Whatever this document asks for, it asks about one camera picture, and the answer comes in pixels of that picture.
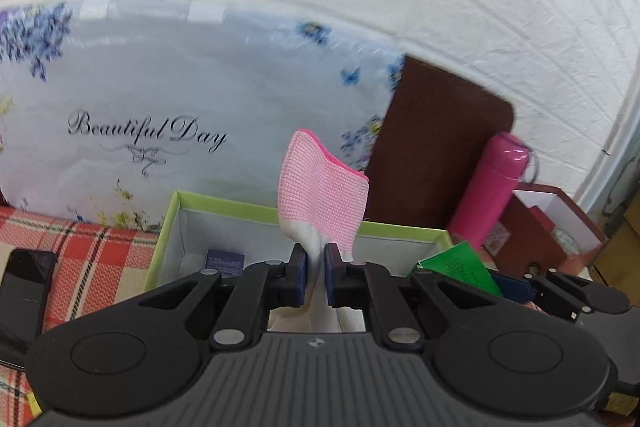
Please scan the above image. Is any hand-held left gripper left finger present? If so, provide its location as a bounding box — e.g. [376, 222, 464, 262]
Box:
[135, 243, 308, 350]

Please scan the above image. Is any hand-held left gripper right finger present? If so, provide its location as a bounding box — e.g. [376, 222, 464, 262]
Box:
[324, 243, 501, 350]

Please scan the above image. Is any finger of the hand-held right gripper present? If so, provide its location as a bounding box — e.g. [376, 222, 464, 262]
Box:
[545, 268, 632, 315]
[492, 273, 583, 323]

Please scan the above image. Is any small green box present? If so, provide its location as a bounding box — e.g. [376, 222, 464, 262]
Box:
[415, 241, 503, 299]

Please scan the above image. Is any pink and white cloth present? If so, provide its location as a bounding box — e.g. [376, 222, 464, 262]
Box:
[267, 129, 371, 334]

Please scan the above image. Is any lime green cardboard box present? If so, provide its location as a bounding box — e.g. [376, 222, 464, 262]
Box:
[145, 191, 453, 295]

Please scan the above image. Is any brown paper box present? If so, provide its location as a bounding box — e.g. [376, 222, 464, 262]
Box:
[482, 182, 611, 279]

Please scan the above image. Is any small purple box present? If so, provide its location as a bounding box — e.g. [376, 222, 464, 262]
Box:
[206, 248, 246, 276]

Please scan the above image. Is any pink thermos bottle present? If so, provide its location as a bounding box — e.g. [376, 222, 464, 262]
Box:
[446, 132, 542, 250]

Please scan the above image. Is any brown headboard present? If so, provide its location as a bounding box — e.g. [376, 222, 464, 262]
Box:
[362, 54, 516, 230]

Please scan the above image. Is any red plaid tablecloth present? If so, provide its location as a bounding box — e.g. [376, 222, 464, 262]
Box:
[0, 204, 166, 427]

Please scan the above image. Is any floral printed plastic bag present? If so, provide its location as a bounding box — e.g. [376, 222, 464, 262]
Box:
[0, 0, 406, 233]

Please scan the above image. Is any black smartphone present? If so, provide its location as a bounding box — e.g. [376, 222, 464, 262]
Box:
[0, 249, 58, 370]

